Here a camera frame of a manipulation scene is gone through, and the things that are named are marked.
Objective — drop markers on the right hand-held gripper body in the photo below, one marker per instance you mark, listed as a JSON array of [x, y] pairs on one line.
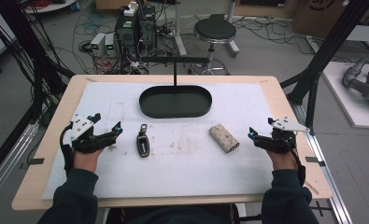
[[285, 124]]

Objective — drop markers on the black car key fob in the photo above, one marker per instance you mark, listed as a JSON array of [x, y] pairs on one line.
[[143, 144]]

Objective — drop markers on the white power strip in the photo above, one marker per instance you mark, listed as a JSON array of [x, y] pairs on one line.
[[131, 9]]

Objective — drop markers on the wooden table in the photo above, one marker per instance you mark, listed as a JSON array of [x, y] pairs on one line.
[[285, 93]]

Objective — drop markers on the black oval tray with hanger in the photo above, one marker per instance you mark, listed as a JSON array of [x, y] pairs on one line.
[[175, 102]]

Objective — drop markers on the black round stool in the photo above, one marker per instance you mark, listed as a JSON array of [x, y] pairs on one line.
[[215, 29]]

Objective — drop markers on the person's lap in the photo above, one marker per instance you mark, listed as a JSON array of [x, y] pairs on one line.
[[173, 216]]

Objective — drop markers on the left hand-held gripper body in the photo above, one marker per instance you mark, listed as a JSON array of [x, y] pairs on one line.
[[81, 127]]

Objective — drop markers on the white round table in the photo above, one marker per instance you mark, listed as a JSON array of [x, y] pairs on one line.
[[51, 6]]

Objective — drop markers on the black tape strip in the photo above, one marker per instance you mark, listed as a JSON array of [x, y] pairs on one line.
[[313, 160], [35, 161]]

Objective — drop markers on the cardboard box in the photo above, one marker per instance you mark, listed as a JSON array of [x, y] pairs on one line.
[[322, 15]]

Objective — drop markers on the person's left hand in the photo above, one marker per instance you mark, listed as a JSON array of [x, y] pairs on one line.
[[85, 160]]

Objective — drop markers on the beige key case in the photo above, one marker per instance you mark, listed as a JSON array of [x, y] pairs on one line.
[[224, 138]]

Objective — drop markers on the aluminium rail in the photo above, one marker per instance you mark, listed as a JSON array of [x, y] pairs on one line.
[[328, 174], [11, 161]]

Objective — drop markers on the white table mat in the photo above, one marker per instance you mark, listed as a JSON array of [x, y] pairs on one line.
[[179, 174]]

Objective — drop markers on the white table legs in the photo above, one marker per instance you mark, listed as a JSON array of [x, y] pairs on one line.
[[179, 37]]

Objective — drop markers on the white base board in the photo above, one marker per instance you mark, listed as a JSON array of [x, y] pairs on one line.
[[344, 99]]

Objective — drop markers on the grey power supply unit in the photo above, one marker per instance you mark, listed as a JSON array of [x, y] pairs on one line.
[[97, 43], [110, 43]]

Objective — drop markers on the person's right hand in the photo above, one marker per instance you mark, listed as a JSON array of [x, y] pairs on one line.
[[281, 160]]

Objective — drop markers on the black computer tower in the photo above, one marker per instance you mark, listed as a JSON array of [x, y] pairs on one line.
[[148, 26], [127, 31]]

